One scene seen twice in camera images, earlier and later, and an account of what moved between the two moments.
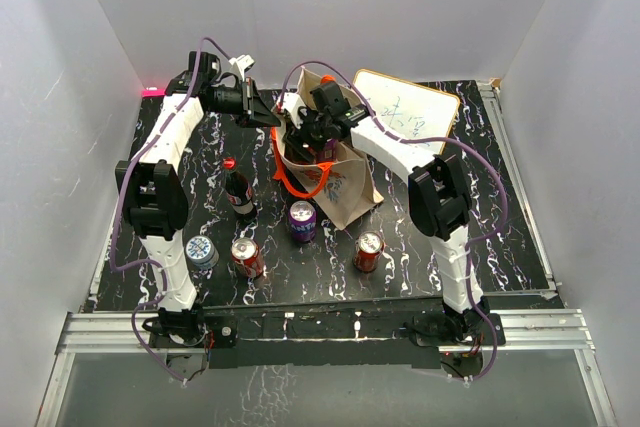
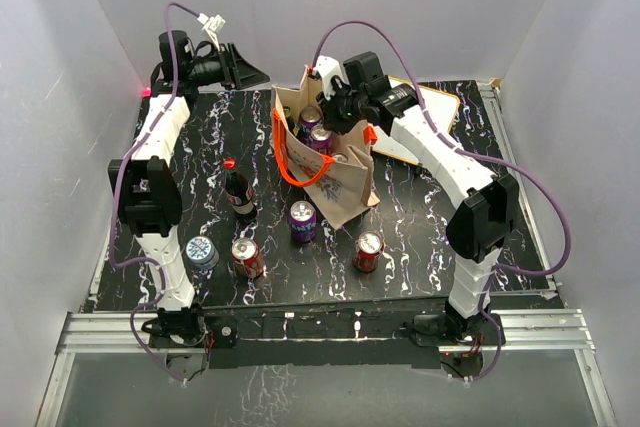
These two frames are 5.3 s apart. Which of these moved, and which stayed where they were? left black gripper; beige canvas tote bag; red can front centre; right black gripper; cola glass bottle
Moved: right black gripper; left black gripper
Stayed: beige canvas tote bag; red can front centre; cola glass bottle
